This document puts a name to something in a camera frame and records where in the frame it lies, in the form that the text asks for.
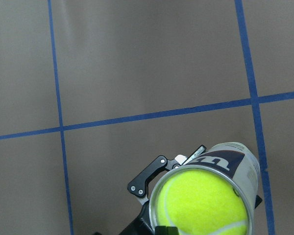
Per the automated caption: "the white tennis ball can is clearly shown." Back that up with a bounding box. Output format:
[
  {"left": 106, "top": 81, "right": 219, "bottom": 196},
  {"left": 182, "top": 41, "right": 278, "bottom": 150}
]
[{"left": 149, "top": 142, "right": 260, "bottom": 235}]

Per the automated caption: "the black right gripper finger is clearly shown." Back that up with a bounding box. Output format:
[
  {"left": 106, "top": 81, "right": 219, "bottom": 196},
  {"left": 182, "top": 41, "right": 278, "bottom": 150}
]
[{"left": 155, "top": 226, "right": 179, "bottom": 235}]

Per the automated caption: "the yellow tennis ball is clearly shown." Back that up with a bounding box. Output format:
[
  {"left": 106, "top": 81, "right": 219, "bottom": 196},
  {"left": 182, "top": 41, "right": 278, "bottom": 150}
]
[{"left": 156, "top": 169, "right": 247, "bottom": 235}]

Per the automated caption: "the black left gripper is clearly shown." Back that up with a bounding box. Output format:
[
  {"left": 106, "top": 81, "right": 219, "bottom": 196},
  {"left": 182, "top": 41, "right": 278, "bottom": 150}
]
[{"left": 120, "top": 155, "right": 180, "bottom": 235}]

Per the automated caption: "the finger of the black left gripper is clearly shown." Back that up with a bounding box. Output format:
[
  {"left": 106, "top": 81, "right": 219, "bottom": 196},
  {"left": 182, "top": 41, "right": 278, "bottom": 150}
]
[{"left": 183, "top": 145, "right": 206, "bottom": 165}]

